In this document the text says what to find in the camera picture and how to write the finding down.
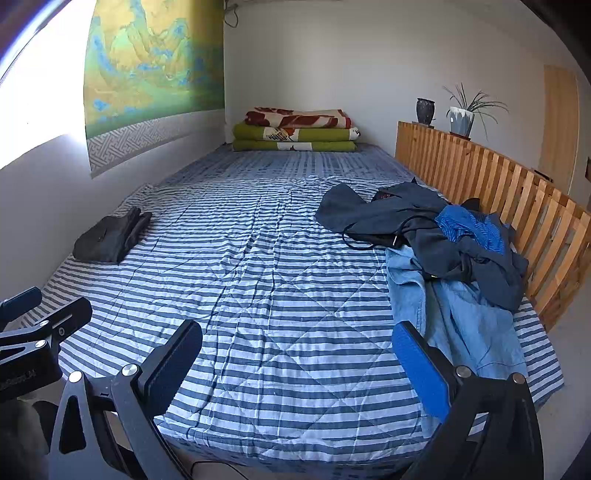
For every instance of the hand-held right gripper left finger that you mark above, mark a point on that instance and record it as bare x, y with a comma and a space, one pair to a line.
178, 369

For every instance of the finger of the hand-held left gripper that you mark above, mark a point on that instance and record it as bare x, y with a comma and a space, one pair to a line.
69, 318
21, 304

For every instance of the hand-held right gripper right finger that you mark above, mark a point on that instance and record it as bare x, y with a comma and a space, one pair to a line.
420, 374

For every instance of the blue striped garment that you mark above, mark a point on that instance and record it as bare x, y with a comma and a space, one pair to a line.
466, 228

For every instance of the light blue denim garment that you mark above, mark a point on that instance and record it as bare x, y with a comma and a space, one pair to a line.
466, 318

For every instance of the black folded garment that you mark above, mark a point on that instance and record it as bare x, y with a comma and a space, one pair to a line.
108, 235

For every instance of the blue white striped bed quilt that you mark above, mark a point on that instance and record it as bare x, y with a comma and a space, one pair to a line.
258, 286

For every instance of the dark navy garment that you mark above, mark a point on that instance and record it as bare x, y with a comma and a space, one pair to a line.
364, 212

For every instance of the potted plant in white pot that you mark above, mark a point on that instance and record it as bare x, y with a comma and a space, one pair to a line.
461, 121

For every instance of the dark ceramic pot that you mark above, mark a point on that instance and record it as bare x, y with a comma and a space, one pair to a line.
425, 110

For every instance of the red patterned folded blanket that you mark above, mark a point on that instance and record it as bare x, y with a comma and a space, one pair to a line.
300, 118

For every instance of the wooden door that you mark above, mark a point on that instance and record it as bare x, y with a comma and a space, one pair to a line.
559, 129

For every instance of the wooden slatted bed rail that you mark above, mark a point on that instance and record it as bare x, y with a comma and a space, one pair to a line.
480, 170

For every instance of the landscape wall tapestry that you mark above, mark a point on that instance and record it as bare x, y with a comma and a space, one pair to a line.
152, 64

